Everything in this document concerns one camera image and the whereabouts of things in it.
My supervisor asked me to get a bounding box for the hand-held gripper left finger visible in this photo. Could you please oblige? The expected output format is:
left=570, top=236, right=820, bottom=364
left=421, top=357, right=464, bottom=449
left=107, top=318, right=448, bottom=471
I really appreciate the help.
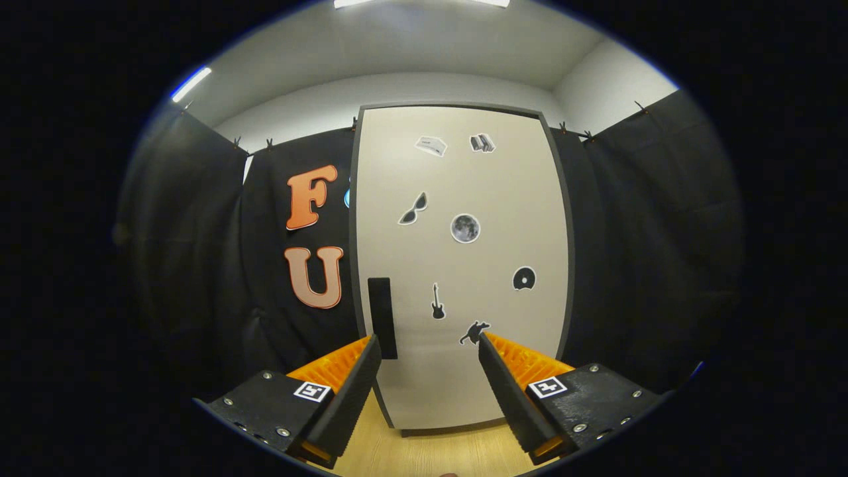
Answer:
left=192, top=333, right=383, bottom=468

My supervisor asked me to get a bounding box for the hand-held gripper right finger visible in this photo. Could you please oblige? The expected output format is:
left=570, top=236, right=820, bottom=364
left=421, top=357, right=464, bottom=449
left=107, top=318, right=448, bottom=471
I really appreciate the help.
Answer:
left=478, top=331, right=666, bottom=464

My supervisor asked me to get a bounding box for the black door handle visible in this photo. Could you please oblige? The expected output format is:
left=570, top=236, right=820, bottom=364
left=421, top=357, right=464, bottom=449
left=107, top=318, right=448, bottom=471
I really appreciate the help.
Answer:
left=368, top=277, right=398, bottom=360

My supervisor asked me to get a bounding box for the grey shoe cabinet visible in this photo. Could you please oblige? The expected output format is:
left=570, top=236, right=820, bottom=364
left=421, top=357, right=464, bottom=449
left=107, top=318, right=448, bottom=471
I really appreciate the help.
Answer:
left=348, top=101, right=576, bottom=438

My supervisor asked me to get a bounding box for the black backdrop cloth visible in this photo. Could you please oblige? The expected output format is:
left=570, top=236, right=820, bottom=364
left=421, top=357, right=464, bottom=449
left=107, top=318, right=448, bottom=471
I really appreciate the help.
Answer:
left=116, top=89, right=743, bottom=398

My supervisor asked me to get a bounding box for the row of black cloth clips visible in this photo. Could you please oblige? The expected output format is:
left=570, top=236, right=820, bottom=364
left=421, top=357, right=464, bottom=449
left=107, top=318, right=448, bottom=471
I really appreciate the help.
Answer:
left=179, top=99, right=650, bottom=152

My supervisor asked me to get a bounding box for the narrow ceiling light strip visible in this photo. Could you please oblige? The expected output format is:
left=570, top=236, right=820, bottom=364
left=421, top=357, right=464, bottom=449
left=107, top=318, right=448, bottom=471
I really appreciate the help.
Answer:
left=171, top=66, right=213, bottom=103

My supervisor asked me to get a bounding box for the large ceiling light panel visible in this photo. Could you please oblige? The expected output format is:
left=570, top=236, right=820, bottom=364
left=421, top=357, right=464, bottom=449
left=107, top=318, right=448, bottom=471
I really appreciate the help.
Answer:
left=333, top=0, right=511, bottom=9

